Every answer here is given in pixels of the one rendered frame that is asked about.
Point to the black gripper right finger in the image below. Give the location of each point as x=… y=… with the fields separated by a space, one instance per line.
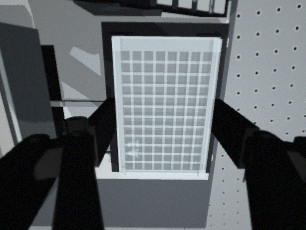
x=275 y=170

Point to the grey flat base plate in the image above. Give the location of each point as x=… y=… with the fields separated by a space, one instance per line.
x=266 y=83

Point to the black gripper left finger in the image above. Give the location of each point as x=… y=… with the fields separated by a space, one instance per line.
x=77 y=205

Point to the white rectangular well plate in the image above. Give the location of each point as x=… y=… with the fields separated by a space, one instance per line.
x=167 y=86

